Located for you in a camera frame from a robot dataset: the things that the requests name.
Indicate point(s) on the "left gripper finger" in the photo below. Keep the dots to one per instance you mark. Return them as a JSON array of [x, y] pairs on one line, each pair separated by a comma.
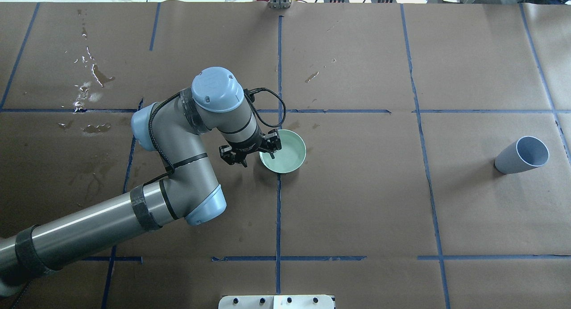
[[232, 157]]

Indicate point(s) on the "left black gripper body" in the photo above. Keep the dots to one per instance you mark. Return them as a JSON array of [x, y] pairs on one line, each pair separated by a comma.
[[245, 149]]

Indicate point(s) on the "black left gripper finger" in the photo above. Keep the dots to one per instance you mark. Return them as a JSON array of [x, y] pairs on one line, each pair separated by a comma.
[[272, 143]]

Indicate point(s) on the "light green bowl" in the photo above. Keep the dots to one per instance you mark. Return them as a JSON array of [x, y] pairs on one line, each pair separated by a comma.
[[290, 157]]

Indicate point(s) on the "blue-grey plastic cup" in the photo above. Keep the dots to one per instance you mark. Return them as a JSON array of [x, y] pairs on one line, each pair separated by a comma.
[[527, 153]]

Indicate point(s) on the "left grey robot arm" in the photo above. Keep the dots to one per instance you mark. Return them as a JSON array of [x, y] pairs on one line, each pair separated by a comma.
[[188, 189]]

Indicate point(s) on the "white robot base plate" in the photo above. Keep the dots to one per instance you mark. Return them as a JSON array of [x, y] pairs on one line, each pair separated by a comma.
[[311, 301]]

